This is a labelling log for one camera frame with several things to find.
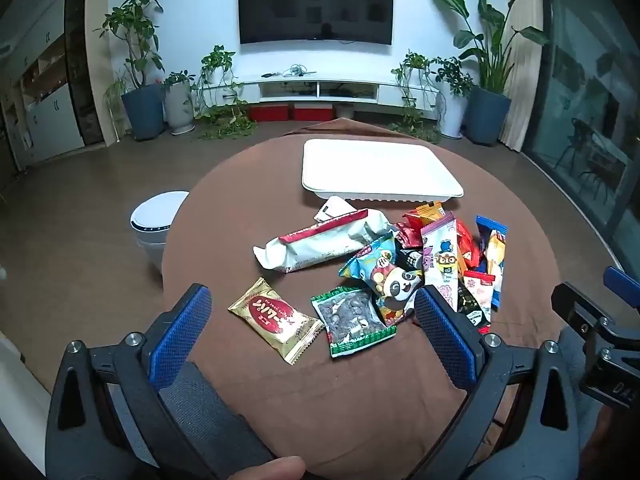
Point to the red storage box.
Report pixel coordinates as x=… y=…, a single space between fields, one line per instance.
x=312 y=111
x=270 y=112

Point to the white wall cabinet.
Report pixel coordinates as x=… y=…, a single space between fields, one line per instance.
x=45 y=100

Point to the long white red bread packet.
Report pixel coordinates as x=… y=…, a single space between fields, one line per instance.
x=320 y=245

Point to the blue chips packet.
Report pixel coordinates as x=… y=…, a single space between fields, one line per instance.
x=495 y=255

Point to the wall television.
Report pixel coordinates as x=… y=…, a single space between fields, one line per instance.
x=315 y=5

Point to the broad-leaf plant in blue pot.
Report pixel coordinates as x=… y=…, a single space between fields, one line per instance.
x=487 y=100

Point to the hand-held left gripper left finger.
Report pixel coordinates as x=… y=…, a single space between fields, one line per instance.
x=177 y=340

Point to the light blue panda snack packet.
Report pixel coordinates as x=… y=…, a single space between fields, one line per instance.
x=395 y=285

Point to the bushy tree in blue pot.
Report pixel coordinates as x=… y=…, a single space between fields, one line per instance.
x=137 y=60

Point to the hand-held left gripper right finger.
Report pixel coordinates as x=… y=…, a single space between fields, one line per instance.
x=445 y=340

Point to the gold red snack packet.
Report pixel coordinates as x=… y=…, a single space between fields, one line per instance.
x=275 y=317

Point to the glass sliding door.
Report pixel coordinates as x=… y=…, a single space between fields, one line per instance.
x=585 y=110

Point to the dark red snack packet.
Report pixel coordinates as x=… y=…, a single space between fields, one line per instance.
x=410 y=227

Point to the person's grey clothing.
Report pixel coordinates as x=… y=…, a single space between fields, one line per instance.
x=210 y=410

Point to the red and black snack packet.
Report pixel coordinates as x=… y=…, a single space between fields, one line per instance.
x=477 y=285

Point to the pink cartoon snack packet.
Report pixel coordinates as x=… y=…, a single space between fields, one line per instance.
x=440 y=260

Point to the bright red snack packet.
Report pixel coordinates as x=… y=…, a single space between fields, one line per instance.
x=467 y=247

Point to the orange snack packet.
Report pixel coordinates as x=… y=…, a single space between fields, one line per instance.
x=431 y=212

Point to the beige curtain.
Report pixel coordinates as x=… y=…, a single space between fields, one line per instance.
x=522 y=95

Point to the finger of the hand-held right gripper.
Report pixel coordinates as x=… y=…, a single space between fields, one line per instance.
x=580 y=310
x=622 y=280

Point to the white napkin packet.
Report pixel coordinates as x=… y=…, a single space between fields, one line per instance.
x=332 y=209

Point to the green-edged clear candy packet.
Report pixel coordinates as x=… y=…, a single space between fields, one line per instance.
x=352 y=320

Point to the leafy plant in grey pot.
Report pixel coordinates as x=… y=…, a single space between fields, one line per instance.
x=179 y=102

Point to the person's left hand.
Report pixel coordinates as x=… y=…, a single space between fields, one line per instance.
x=265 y=469

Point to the plant in tall white pot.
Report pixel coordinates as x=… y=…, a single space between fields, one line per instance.
x=452 y=95

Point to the white plastic tray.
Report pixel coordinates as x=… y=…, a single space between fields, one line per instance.
x=380 y=167

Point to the white television console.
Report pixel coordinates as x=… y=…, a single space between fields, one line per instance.
x=390 y=92

